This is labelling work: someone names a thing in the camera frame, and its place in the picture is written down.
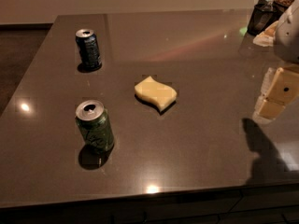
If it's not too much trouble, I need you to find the blue pepsi can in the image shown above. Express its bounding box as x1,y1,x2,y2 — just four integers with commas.
76,29,101,71

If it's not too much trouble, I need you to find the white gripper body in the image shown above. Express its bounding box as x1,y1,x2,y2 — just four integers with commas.
274,0,299,63

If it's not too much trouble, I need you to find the black mesh cup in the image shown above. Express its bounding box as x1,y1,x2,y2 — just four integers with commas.
248,4,277,35

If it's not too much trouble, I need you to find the yellow wavy sponge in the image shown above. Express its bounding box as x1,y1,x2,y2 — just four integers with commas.
135,77,178,112

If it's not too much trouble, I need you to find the white snack packet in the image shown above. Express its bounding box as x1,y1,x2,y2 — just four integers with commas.
253,21,278,47

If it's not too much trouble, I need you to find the green soda can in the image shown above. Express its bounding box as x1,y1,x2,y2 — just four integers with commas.
76,100,114,154

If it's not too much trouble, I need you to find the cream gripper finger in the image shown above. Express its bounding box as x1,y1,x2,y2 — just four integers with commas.
256,66,299,119
255,68,276,111

